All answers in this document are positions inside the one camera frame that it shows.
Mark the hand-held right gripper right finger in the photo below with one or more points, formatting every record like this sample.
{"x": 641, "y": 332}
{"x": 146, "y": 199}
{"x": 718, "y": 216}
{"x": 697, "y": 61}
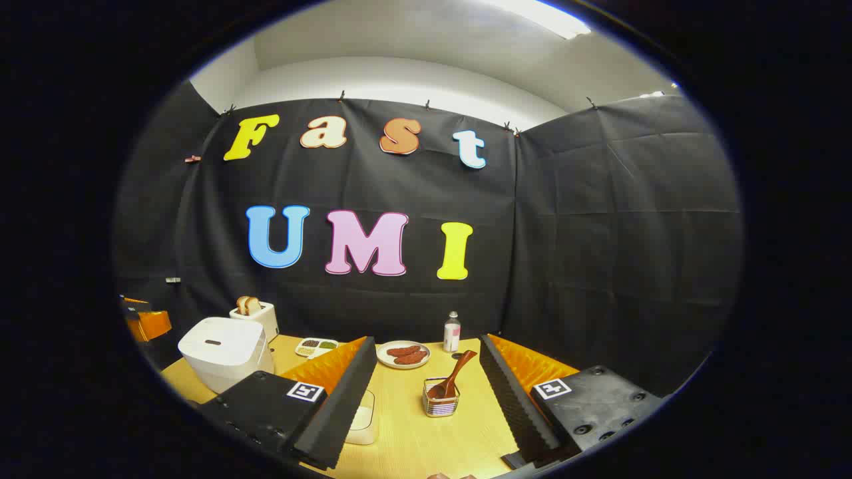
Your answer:
{"x": 516, "y": 406}

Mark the toasted bread slice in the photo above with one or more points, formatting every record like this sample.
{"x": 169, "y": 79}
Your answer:
{"x": 241, "y": 305}
{"x": 254, "y": 306}

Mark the white divided bean tray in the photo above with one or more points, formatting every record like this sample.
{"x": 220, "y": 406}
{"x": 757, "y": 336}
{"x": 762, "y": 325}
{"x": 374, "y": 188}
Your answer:
{"x": 316, "y": 347}

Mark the white toaster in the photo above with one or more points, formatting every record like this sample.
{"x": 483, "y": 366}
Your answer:
{"x": 263, "y": 320}

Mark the black backdrop cloth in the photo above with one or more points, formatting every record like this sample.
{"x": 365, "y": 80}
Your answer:
{"x": 566, "y": 266}

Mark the white rice cooker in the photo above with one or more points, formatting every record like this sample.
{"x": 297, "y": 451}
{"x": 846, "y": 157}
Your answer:
{"x": 223, "y": 352}

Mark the red sausage piece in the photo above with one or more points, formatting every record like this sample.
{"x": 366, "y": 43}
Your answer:
{"x": 403, "y": 350}
{"x": 413, "y": 358}

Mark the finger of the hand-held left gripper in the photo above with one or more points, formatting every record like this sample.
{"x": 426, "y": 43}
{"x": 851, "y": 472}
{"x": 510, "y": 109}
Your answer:
{"x": 154, "y": 324}
{"x": 135, "y": 305}

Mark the clear plastic rice box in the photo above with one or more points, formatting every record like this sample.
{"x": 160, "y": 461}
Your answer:
{"x": 366, "y": 429}

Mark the white rice heap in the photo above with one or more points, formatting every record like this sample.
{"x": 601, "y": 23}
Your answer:
{"x": 360, "y": 419}

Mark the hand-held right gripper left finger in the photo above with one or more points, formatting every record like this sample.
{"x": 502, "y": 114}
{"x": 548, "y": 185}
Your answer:
{"x": 346, "y": 406}

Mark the small clear bottle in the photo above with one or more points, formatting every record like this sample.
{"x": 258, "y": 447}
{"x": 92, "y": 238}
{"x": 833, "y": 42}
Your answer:
{"x": 452, "y": 332}

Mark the brown wooden spoon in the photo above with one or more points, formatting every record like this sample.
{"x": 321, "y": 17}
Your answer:
{"x": 459, "y": 372}

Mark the white round plate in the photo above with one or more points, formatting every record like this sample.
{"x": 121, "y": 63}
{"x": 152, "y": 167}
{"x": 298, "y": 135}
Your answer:
{"x": 386, "y": 360}

